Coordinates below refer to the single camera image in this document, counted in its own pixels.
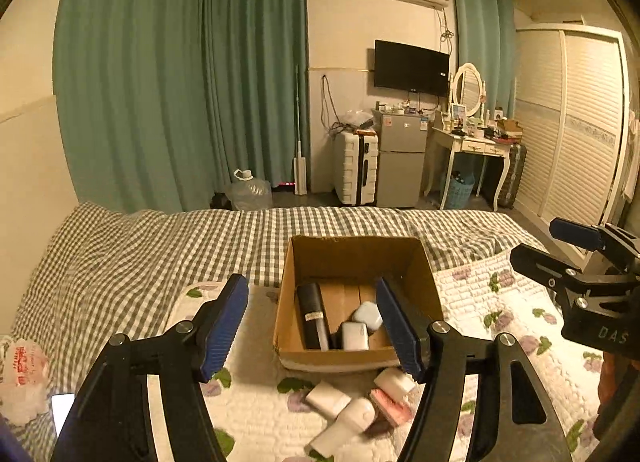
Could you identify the black cylindrical bottle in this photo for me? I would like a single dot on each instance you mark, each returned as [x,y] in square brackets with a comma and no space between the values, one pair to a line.
[312,314]

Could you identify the clear plastic bag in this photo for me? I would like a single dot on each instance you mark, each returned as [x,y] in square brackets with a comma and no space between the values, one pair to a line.
[356,119]

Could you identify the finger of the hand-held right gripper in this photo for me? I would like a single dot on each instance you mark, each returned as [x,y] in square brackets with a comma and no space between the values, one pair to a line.
[537,262]
[575,232]

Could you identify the silver small fridge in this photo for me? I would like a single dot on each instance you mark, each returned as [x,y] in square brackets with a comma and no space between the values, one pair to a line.
[400,161]

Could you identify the white oval vanity mirror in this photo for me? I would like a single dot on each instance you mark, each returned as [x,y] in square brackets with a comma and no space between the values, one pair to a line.
[469,86]

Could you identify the blue laundry basket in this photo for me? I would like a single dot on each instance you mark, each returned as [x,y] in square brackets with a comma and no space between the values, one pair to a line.
[457,189]

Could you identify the clear water jug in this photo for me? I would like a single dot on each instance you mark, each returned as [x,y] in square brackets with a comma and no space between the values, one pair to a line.
[250,192]

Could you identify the smartphone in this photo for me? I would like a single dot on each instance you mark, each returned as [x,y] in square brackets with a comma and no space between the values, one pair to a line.
[62,412]

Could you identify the floral white quilt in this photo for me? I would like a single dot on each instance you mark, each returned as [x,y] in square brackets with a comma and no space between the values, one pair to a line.
[500,302]

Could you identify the white plastic bag red print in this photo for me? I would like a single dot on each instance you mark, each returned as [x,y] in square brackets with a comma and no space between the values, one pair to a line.
[22,374]

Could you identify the brown cardboard box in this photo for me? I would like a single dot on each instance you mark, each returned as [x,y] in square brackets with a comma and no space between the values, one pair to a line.
[300,322]

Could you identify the white rectangular case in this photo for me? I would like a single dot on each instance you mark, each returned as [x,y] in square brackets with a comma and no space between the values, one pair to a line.
[327,398]

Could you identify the black wall television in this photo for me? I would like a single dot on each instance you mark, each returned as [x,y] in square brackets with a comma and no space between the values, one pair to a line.
[411,66]

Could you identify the checkered bed sheet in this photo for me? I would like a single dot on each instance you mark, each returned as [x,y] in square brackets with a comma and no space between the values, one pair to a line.
[150,252]

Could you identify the white louvered wardrobe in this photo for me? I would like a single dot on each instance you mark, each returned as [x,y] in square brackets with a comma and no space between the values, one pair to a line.
[570,126]

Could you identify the dark suitcase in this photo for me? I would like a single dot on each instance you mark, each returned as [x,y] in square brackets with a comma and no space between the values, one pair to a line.
[512,174]

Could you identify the white dressing table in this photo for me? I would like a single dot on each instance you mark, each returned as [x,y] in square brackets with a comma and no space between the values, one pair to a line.
[467,146]

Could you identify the white bottle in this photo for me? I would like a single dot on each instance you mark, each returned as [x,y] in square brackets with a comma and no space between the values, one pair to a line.
[350,422]

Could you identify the white earbuds case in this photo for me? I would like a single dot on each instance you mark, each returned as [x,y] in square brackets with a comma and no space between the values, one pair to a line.
[366,314]

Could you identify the wide green curtain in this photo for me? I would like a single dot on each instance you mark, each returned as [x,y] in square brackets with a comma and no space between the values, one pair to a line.
[150,81]

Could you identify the white flat mop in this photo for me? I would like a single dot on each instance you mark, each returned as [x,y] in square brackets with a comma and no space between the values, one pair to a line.
[299,141]

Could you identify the white suitcase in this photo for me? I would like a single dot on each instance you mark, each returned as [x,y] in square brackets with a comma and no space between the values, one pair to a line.
[355,166]

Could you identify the white jar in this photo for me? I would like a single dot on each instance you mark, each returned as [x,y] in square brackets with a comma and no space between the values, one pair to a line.
[392,382]

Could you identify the white power bank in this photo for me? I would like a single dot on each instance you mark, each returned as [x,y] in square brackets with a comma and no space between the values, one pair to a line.
[355,337]

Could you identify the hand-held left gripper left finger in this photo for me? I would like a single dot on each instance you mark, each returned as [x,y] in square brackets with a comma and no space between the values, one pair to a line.
[225,327]

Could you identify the narrow green curtain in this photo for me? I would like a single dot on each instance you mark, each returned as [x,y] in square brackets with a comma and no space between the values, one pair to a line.
[482,46]

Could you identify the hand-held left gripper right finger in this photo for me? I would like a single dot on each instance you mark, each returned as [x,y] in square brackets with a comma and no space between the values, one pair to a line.
[397,322]

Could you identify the person's right forearm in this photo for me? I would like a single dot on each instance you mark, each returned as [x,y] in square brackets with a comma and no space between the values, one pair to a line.
[612,387]

